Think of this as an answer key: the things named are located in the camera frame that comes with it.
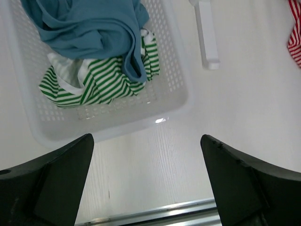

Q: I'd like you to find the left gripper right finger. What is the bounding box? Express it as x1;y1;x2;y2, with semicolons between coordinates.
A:
200;135;301;226

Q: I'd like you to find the teal tank top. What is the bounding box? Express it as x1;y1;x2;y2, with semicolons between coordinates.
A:
21;0;149;83

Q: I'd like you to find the red striped tank top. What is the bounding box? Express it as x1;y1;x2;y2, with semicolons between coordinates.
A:
287;0;301;68

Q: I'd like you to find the white clothes rack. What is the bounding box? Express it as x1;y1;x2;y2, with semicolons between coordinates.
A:
189;0;220;70

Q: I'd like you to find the aluminium mounting rail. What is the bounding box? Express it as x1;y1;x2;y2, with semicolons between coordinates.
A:
77;199;222;226

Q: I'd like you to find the green striped tank top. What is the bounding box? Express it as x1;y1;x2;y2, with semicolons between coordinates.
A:
38;28;160;109

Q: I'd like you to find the translucent plastic basket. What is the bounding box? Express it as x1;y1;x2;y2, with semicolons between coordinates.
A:
0;0;192;149

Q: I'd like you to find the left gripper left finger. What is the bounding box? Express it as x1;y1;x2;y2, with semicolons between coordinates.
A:
0;134;94;226

